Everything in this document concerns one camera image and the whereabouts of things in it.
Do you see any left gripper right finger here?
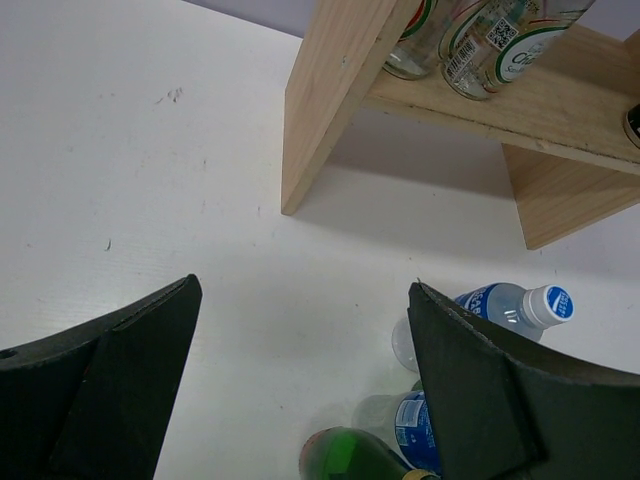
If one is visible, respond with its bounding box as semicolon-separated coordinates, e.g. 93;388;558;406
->
408;282;639;479

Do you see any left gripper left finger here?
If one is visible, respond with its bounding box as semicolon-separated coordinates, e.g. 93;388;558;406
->
1;274;202;479

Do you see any dark beverage can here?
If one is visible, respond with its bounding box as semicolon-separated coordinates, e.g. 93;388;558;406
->
623;104;640;148

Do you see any wooden two-tier shelf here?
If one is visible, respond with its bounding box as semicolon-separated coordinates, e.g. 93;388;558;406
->
281;1;639;250

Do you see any water bottle blue label front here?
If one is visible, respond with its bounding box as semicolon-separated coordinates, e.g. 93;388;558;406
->
351;390;442;475

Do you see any water bottle blue label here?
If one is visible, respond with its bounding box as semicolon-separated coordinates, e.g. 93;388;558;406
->
351;390;442;475
390;282;575;374

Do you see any water bottle blue label rear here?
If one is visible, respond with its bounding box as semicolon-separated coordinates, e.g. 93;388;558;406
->
390;282;575;374

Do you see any green glass bottle front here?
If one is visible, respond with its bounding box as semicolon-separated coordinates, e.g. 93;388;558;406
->
299;427;440;480

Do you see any clear glass bottle left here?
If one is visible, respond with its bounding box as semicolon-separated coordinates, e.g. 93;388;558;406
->
383;0;457;80

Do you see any clear glass bottle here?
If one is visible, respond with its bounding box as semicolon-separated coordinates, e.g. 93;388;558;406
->
441;0;593;100
383;0;457;80

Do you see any clear glass bottle right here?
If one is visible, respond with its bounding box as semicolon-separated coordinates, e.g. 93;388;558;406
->
441;0;593;100

